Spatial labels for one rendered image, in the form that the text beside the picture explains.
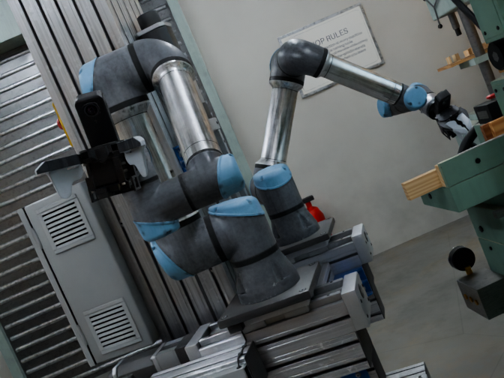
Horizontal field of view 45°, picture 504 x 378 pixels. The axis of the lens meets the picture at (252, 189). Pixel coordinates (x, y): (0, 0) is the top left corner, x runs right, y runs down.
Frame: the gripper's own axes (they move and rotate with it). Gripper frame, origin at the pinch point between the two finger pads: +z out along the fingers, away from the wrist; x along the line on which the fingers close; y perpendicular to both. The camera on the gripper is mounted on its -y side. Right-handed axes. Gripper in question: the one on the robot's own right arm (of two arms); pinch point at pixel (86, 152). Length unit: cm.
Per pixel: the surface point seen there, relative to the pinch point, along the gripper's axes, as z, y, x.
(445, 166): -44, 21, -62
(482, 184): -44, 27, -69
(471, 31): -275, -20, -170
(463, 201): -44, 29, -64
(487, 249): -62, 46, -73
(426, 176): -47, 23, -58
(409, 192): -47, 25, -54
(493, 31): -27, -3, -71
